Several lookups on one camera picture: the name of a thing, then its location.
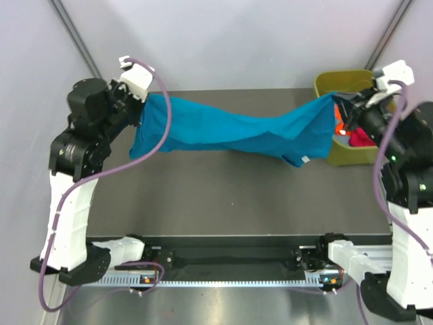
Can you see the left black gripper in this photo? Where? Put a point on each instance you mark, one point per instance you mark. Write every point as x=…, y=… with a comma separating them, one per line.
x=118, y=89

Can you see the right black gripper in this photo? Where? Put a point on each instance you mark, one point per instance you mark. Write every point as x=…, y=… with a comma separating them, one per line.
x=353, y=104

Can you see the blue t shirt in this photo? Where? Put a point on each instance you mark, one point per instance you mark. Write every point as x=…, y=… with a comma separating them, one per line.
x=296, y=137

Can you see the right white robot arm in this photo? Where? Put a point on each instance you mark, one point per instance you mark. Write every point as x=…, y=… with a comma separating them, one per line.
x=402, y=184

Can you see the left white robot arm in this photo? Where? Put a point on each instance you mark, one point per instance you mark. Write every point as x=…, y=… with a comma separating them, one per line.
x=99, y=112

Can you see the magenta t shirt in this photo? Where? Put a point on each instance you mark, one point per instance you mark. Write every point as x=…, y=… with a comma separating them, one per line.
x=359, y=138

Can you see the orange t shirt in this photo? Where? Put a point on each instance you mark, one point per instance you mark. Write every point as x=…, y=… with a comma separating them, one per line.
x=339, y=128

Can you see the olive green plastic bin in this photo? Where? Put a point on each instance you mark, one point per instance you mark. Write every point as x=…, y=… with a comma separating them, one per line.
x=341, y=153

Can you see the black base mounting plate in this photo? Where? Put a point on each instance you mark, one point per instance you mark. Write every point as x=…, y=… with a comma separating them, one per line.
x=286, y=252

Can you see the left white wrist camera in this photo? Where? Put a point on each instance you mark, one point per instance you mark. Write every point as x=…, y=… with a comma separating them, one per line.
x=137, y=78

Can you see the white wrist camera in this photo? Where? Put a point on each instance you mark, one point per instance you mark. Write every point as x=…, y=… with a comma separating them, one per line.
x=382, y=76
x=137, y=78

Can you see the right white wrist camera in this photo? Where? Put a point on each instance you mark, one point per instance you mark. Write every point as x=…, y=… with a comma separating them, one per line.
x=382, y=76

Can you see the right corner aluminium post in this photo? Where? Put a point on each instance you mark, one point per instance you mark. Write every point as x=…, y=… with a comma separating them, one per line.
x=401, y=11

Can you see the corner aluminium post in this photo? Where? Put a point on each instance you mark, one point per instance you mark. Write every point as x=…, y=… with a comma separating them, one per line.
x=72, y=31
x=401, y=11

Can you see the left corner aluminium post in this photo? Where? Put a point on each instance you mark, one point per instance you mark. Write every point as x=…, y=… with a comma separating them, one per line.
x=72, y=31

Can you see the grey slotted cable duct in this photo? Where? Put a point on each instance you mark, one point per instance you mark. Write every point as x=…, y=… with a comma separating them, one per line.
x=137, y=280

